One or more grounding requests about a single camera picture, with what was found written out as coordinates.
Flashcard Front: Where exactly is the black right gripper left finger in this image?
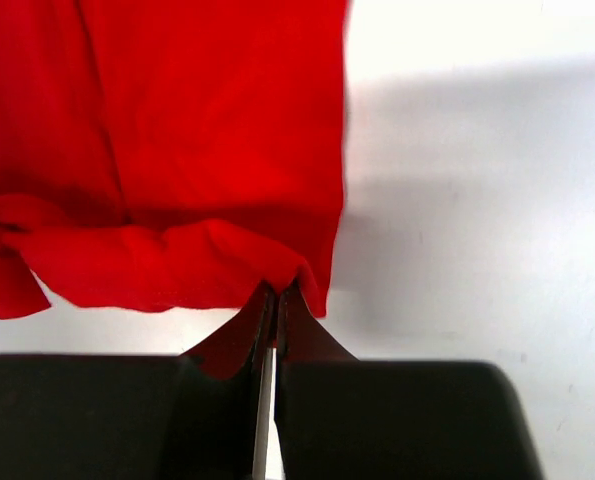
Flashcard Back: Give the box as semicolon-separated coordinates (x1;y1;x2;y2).
0;285;276;479

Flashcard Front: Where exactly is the red t shirt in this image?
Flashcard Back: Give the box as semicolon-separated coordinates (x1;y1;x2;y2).
0;0;352;321

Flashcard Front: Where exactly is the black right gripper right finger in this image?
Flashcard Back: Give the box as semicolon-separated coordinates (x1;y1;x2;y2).
275;287;543;479

